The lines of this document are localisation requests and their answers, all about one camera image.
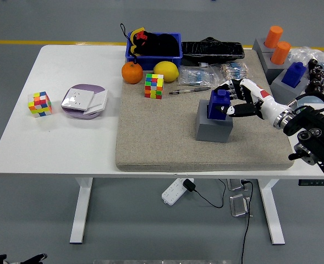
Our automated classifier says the yellow black device with strap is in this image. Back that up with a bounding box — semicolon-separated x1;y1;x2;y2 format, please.
119;23;149;58

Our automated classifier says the blue plastic bin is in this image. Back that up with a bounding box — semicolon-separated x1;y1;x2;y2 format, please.
125;32;183;71

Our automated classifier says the white table leg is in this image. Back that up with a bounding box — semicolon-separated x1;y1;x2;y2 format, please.
69;177;94;244
256;178;285;245

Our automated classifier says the yellow lemon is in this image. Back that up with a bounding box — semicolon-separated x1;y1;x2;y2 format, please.
153;60;179;83

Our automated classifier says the long black power cable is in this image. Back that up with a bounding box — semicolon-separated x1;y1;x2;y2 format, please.
239;180;254;264

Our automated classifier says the black keyboard in plastic wrap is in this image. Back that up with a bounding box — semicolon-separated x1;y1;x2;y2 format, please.
180;36;245;68

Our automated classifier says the grey round-hole seal holder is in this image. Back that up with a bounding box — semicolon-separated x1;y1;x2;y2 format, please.
256;49;292;80
251;37;275;56

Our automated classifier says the orange cylinder seal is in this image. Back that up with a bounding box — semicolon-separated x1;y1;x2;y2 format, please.
264;25;283;48
270;41;291;65

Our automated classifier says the black power adapter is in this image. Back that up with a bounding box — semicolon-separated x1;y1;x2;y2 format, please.
183;178;197;193

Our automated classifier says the clear bag of resistors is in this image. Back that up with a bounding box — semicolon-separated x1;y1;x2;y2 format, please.
211;62;251;83
178;67;220;89

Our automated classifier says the grey square seal holder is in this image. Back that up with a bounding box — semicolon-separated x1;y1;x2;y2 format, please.
270;68;309;105
195;100;233;143

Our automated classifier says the blue seal stamp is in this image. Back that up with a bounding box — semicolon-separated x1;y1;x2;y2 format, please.
207;88;232;121
281;62;307;89

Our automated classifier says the crumpled clear plastic bag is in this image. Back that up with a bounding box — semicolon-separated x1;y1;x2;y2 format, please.
287;45;324;111

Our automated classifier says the metal bracket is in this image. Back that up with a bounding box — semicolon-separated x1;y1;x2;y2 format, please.
227;178;250;191
229;194;252;218

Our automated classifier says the white power strip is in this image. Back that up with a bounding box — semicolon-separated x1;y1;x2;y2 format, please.
161;178;195;206

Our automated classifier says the thin black adapter cable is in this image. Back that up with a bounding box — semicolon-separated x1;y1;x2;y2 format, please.
193;178;226;209

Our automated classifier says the black fabric pouch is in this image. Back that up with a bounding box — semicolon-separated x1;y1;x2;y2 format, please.
144;32;180;57

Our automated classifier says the purple plate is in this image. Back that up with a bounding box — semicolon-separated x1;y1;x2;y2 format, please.
61;84;108;121

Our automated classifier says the white socket panel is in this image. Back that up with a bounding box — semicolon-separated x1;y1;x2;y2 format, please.
61;88;95;112

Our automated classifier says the table height control panel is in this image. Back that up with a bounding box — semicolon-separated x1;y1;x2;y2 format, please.
298;179;324;187

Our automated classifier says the grey ballpoint pen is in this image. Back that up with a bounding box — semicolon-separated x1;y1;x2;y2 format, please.
169;86;211;96

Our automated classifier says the white switch panel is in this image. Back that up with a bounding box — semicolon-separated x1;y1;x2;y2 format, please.
83;90;108;116

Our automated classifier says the orange fruit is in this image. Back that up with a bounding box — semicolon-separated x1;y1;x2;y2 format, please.
121;61;144;85

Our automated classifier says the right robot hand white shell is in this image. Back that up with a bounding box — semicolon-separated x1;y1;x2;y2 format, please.
211;78;289;127

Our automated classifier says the colourful puzzle cube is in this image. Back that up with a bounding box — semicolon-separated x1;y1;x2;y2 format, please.
27;91;53;118
144;73;164;100

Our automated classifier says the grey-brown mat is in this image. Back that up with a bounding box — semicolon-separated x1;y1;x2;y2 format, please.
114;49;295;173

